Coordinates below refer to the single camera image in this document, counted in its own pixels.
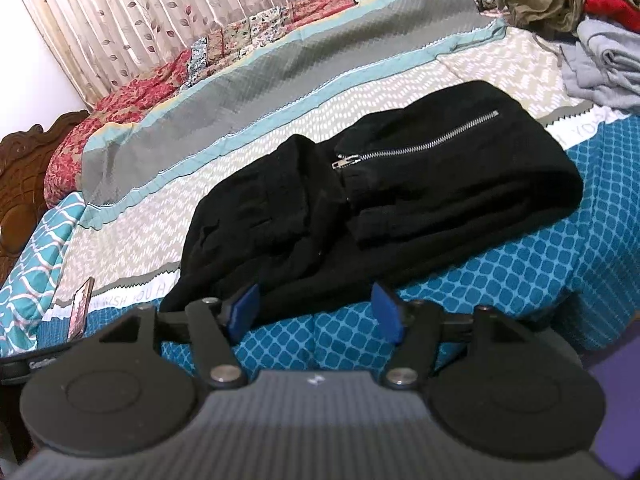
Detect black pants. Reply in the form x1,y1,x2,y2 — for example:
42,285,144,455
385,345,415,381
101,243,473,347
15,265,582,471
160,80,584,326

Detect teal patterned pillow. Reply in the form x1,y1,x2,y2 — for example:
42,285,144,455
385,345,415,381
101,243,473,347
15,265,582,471
1,192,86,358

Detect smartphone on bed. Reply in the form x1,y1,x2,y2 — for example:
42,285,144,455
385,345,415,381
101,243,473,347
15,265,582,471
67,276,94,341

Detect carved wooden headboard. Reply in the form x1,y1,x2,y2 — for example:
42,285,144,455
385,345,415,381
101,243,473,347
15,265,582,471
0,110,89,283

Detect patterned bedsheet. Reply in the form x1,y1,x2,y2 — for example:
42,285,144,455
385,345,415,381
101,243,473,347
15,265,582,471
0,0,640,376

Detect red floral quilt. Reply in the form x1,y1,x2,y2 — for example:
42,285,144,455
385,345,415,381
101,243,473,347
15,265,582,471
43,0,355,208

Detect grey sweatshirt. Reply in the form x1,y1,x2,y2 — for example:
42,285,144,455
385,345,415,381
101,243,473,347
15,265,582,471
560,18,640,115

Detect red garment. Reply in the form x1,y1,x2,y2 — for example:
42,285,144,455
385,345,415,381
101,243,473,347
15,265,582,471
584,0,640,32

